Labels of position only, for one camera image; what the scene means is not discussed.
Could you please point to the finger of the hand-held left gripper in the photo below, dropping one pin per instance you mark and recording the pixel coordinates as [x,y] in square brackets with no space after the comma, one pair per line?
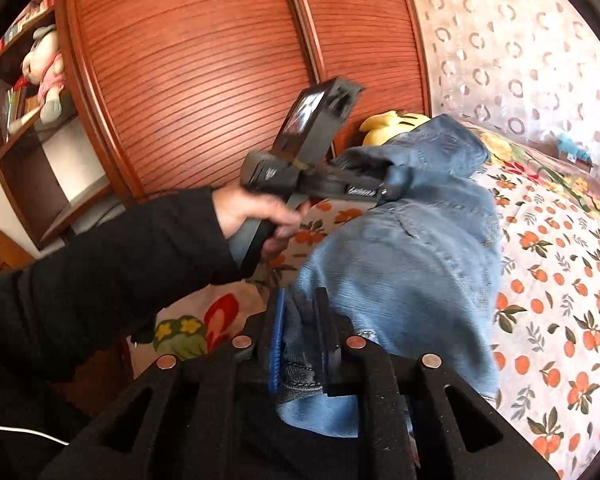
[360,190]

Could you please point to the person's left hand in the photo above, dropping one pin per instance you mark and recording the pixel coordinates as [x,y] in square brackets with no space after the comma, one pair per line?
[250,210]

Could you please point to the orange fruit print bedsheet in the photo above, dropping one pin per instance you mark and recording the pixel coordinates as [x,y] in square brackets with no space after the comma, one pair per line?
[555,310]

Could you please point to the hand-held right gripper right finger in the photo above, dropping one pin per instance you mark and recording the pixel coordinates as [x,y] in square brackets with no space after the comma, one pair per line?
[325,330]

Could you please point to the light blue denim pants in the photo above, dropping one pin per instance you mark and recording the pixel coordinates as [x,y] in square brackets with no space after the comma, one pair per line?
[415,270]

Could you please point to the yellow plush toy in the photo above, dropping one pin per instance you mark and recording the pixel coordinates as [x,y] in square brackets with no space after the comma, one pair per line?
[385,125]

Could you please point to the blue gift bag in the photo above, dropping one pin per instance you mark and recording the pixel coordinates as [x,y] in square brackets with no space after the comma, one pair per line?
[570,146]

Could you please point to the person's left forearm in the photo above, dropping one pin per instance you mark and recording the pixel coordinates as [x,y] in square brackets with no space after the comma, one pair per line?
[105,280]

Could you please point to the wooden slatted wardrobe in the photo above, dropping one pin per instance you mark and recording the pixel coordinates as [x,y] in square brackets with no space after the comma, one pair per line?
[190,85]

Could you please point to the wooden chair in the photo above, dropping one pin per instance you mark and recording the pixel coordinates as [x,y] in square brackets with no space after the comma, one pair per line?
[0,255]

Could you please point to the grey and pink plush toy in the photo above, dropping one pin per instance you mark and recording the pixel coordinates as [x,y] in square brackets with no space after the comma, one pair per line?
[42,70]

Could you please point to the circle pattern wall curtain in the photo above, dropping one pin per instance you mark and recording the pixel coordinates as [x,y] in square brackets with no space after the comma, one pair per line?
[505,50]

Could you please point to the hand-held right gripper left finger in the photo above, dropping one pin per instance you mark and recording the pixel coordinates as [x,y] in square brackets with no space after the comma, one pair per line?
[278,340]

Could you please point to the wooden bookshelf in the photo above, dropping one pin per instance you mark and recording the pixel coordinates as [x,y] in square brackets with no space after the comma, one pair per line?
[25,180]

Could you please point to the row of colourful books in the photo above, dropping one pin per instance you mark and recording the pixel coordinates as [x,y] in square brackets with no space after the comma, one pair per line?
[25,20]

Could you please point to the leaning books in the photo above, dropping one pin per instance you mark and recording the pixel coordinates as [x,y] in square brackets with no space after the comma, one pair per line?
[15,105]

